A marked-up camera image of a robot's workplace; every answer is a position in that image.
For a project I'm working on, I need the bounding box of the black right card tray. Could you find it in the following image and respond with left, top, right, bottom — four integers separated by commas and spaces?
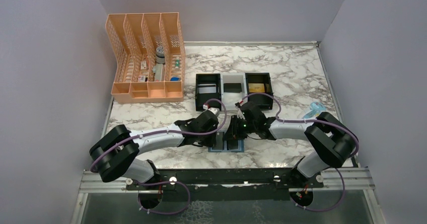
245, 72, 273, 110

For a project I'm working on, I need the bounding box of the orange plastic desk organizer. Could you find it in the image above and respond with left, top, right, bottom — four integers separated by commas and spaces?
105, 12, 186, 104

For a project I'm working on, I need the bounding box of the black left card tray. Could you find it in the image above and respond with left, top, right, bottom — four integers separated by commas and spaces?
195, 73, 222, 111

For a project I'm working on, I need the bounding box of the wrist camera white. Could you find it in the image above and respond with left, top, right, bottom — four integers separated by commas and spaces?
235, 102, 246, 120
202, 104, 220, 116

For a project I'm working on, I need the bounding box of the aluminium frame rail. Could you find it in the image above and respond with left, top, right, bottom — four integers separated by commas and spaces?
79, 168, 376, 193

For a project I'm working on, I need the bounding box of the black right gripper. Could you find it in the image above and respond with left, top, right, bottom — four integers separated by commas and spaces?
223, 115, 257, 140

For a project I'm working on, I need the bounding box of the gold card in right tray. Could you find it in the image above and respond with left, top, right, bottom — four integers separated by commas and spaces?
248, 83, 265, 93

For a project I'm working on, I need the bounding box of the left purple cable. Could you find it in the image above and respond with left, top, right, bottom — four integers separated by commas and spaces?
89, 98, 228, 216

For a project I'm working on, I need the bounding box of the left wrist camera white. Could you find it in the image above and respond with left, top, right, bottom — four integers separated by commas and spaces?
202, 104, 220, 116

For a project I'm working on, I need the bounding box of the round tin in organizer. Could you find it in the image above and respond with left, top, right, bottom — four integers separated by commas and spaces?
155, 46, 166, 64

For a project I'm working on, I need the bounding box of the black card tray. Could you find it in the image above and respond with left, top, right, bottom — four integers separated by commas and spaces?
245, 72, 273, 110
195, 73, 222, 111

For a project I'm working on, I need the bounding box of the white middle card tray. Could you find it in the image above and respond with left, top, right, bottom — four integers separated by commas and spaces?
220, 73, 248, 111

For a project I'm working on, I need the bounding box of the green white small bottle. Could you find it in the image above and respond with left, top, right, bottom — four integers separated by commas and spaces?
175, 57, 180, 70

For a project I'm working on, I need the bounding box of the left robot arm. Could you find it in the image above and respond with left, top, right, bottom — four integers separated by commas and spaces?
89, 108, 220, 189

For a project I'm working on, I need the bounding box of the blue card holder wallet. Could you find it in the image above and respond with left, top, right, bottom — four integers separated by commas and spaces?
207, 140, 244, 153

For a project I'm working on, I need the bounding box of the grey card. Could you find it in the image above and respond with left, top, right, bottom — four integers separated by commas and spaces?
212, 131, 224, 151

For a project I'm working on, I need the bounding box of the white red labelled box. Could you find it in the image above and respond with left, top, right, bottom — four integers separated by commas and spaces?
137, 75, 147, 82

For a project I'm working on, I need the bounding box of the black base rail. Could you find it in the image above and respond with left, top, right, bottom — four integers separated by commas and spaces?
123, 168, 324, 194

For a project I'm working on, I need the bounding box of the silver crest card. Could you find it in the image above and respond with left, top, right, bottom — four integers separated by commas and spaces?
197, 85, 217, 94

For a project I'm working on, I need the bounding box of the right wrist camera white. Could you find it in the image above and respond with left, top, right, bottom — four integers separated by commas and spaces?
235, 102, 246, 120

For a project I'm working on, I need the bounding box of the black card in middle tray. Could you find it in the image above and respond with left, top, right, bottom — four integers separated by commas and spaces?
224, 83, 242, 93

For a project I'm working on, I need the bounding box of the light blue tape dispenser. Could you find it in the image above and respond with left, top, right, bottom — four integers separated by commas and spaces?
300, 102, 327, 119

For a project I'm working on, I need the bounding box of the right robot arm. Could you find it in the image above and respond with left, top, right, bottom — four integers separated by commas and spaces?
224, 102, 359, 187

